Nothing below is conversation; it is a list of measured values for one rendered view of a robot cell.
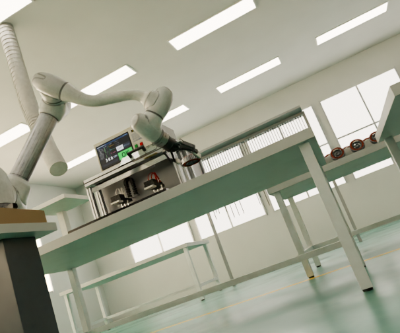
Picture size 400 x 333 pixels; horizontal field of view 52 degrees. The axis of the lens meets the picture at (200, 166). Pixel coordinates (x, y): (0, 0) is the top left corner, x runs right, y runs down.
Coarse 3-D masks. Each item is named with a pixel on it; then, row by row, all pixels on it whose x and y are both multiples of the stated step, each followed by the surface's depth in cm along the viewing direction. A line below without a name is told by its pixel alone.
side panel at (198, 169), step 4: (188, 152) 273; (196, 164) 278; (200, 164) 286; (192, 168) 261; (196, 168) 274; (200, 168) 282; (204, 168) 287; (192, 172) 261; (196, 172) 270; (200, 172) 279; (204, 172) 284; (196, 176) 262
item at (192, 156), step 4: (188, 156) 223; (192, 156) 223; (196, 156) 224; (184, 160) 224; (188, 160) 223; (192, 160) 223; (196, 160) 229; (200, 160) 228; (184, 164) 225; (188, 164) 230; (192, 164) 231
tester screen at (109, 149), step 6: (120, 138) 266; (126, 138) 265; (108, 144) 269; (114, 144) 267; (120, 144) 266; (102, 150) 270; (108, 150) 268; (114, 150) 267; (120, 150) 265; (102, 156) 269; (108, 156) 268; (114, 156) 266; (102, 162) 269; (108, 162) 267
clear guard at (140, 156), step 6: (150, 150) 226; (156, 150) 244; (126, 156) 237; (138, 156) 229; (144, 156) 247; (150, 156) 251; (156, 156) 255; (126, 162) 231; (138, 162) 253; (144, 162) 257
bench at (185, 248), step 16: (208, 240) 617; (160, 256) 546; (208, 256) 608; (112, 272) 567; (128, 272) 615; (192, 272) 532; (96, 288) 665; (192, 288) 611; (144, 304) 634; (96, 320) 632
